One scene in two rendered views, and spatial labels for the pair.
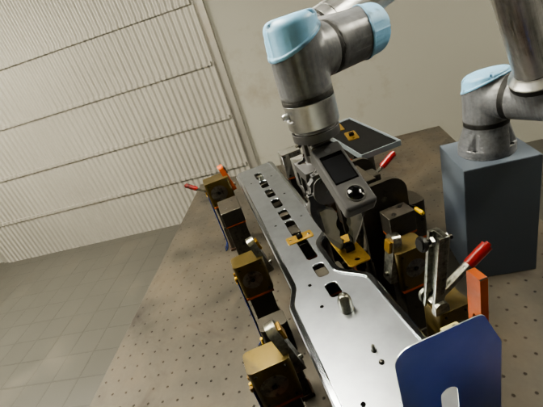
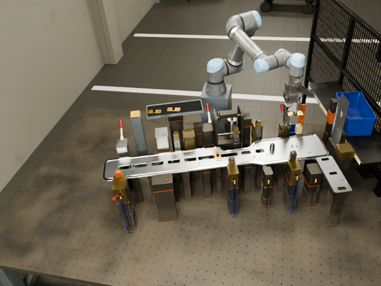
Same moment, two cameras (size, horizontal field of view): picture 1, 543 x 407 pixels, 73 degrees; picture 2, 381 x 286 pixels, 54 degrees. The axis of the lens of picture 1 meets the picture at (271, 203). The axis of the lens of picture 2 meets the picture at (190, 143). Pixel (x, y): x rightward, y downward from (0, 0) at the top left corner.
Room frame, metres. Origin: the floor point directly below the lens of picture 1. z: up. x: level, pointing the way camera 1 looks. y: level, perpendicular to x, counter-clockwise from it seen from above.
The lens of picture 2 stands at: (1.00, 1.69, 2.54)
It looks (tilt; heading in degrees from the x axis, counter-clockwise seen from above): 39 degrees down; 274
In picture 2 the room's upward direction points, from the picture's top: 5 degrees counter-clockwise
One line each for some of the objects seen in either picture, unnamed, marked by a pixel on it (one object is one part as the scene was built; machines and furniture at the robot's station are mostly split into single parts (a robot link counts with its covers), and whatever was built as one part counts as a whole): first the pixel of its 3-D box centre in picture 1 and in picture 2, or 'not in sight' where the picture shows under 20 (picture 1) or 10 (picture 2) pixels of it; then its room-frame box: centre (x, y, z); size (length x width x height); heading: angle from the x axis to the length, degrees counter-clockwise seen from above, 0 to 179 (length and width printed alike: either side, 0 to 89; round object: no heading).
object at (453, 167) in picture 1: (486, 206); (216, 113); (0.94, -0.65, 0.90); 0.20 x 0.20 x 0.40; 78
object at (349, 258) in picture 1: (348, 247); (295, 113); (0.50, -0.10, 1.26); 0.08 x 0.04 x 0.01; 7
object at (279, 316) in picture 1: (282, 362); (267, 189); (0.67, 0.10, 0.84); 0.10 x 0.05 x 0.29; 96
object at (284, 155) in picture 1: (300, 184); (126, 162); (1.57, -0.16, 0.88); 0.12 x 0.07 x 0.36; 96
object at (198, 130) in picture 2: not in sight; (199, 147); (1.08, -0.25, 0.90); 0.05 x 0.05 x 0.40; 6
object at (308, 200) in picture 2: not in sight; (311, 186); (0.40, 0.09, 0.84); 0.12 x 0.07 x 0.28; 96
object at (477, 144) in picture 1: (486, 133); (215, 84); (0.94, -0.65, 1.15); 0.15 x 0.15 x 0.10
